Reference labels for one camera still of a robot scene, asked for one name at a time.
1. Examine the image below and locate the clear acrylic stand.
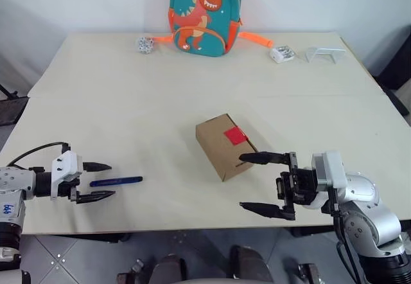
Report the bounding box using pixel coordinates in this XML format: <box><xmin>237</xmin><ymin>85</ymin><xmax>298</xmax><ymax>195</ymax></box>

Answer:
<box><xmin>304</xmin><ymin>46</ymin><xmax>347</xmax><ymax>64</ymax></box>

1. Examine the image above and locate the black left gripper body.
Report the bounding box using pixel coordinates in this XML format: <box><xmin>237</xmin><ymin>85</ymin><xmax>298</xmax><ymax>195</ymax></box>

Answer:
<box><xmin>58</xmin><ymin>161</ymin><xmax>89</xmax><ymax>205</ymax></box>

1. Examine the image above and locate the black table frame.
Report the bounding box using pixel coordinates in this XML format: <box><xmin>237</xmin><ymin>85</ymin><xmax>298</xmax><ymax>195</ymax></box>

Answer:
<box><xmin>41</xmin><ymin>226</ymin><xmax>337</xmax><ymax>244</ymax></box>

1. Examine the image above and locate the teal dinosaur backpack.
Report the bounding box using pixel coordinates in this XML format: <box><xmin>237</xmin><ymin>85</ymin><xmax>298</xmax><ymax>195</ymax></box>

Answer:
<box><xmin>151</xmin><ymin>0</ymin><xmax>274</xmax><ymax>57</ymax></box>

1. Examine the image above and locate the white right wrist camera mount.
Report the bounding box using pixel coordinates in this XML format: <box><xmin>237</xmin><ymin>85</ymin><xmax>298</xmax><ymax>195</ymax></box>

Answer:
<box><xmin>310</xmin><ymin>150</ymin><xmax>347</xmax><ymax>195</ymax></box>

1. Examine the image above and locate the dark rounded shape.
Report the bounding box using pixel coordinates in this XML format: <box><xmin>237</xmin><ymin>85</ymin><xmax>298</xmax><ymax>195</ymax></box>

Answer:
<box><xmin>229</xmin><ymin>245</ymin><xmax>274</xmax><ymax>284</ymax></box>
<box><xmin>150</xmin><ymin>253</ymin><xmax>189</xmax><ymax>284</ymax></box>

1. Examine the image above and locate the black stand leg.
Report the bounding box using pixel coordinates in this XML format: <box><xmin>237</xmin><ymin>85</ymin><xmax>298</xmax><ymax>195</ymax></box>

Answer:
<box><xmin>380</xmin><ymin>86</ymin><xmax>411</xmax><ymax>116</ymax></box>

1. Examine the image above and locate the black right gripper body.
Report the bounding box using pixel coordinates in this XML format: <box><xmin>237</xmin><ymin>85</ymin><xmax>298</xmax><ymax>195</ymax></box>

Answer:
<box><xmin>275</xmin><ymin>151</ymin><xmax>317</xmax><ymax>222</ymax></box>

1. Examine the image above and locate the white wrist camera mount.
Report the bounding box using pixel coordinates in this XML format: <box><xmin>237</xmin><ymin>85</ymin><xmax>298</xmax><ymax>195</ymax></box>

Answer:
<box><xmin>50</xmin><ymin>150</ymin><xmax>83</xmax><ymax>201</ymax></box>
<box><xmin>310</xmin><ymin>150</ymin><xmax>347</xmax><ymax>195</ymax></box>

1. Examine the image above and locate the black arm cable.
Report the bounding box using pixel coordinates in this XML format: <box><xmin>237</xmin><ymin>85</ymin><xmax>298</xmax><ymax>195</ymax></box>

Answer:
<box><xmin>6</xmin><ymin>141</ymin><xmax>70</xmax><ymax>169</ymax></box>
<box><xmin>332</xmin><ymin>197</ymin><xmax>363</xmax><ymax>284</ymax></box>

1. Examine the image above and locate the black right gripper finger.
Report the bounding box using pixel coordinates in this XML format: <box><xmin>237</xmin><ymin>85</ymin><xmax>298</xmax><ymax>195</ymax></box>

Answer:
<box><xmin>240</xmin><ymin>151</ymin><xmax>290</xmax><ymax>166</ymax></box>
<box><xmin>239</xmin><ymin>202</ymin><xmax>288</xmax><ymax>220</ymax></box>

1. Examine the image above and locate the black tripod leg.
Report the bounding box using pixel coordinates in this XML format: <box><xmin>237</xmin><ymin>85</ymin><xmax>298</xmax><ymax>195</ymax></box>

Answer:
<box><xmin>0</xmin><ymin>84</ymin><xmax>19</xmax><ymax>100</ymax></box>

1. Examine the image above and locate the black floor mat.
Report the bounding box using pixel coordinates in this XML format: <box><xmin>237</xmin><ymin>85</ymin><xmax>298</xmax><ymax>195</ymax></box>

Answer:
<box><xmin>0</xmin><ymin>97</ymin><xmax>30</xmax><ymax>127</ymax></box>

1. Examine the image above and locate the brown cardboard box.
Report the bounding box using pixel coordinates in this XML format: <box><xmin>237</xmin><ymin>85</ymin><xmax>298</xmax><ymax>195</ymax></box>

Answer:
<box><xmin>195</xmin><ymin>113</ymin><xmax>259</xmax><ymax>182</ymax></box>

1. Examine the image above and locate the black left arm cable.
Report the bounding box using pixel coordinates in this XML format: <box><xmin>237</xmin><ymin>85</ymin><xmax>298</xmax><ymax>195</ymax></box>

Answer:
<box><xmin>6</xmin><ymin>141</ymin><xmax>70</xmax><ymax>169</ymax></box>

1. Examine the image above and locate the black bulky object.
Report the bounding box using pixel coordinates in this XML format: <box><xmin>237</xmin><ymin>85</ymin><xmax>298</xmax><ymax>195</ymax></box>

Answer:
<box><xmin>374</xmin><ymin>23</ymin><xmax>411</xmax><ymax>91</ymax></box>

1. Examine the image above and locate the red tape patch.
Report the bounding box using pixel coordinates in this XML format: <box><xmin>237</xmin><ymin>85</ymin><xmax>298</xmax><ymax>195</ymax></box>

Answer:
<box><xmin>223</xmin><ymin>127</ymin><xmax>250</xmax><ymax>145</ymax></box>

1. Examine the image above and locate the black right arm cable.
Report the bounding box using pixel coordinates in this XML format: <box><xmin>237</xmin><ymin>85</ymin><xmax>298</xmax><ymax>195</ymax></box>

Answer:
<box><xmin>332</xmin><ymin>197</ymin><xmax>363</xmax><ymax>284</ymax></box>

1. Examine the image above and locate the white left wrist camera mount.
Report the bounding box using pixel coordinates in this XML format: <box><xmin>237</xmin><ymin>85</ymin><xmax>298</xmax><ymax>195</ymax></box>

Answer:
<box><xmin>50</xmin><ymin>150</ymin><xmax>83</xmax><ymax>201</ymax></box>

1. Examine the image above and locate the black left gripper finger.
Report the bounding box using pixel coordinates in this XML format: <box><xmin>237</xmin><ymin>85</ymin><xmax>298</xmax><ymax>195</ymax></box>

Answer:
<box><xmin>76</xmin><ymin>190</ymin><xmax>116</xmax><ymax>205</ymax></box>
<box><xmin>83</xmin><ymin>161</ymin><xmax>112</xmax><ymax>172</ymax></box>

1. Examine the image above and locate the small metal bracket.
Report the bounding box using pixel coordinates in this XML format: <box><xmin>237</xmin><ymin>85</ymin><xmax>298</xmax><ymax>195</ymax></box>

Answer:
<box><xmin>298</xmin><ymin>263</ymin><xmax>322</xmax><ymax>284</ymax></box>
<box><xmin>116</xmin><ymin>258</ymin><xmax>145</xmax><ymax>284</ymax></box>

